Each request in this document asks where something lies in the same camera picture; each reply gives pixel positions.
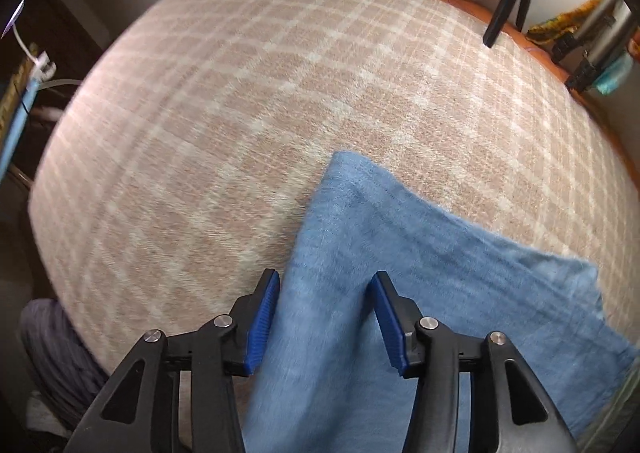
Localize blue denim pants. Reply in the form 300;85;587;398
243;151;638;452

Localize beige plaid bed blanket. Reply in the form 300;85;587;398
28;0;639;369

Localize blue chair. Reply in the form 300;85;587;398
1;80;41;179

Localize white clip desk lamp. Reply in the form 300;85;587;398
2;0;56;83

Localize yellow patterned folded cloth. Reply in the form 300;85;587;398
0;56;35;140

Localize colourful hanging cloth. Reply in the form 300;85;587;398
526;0;639;96

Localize grey folded tripod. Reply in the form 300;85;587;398
551;0;638;92

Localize white lamp power cable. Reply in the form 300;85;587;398
37;77;84;90

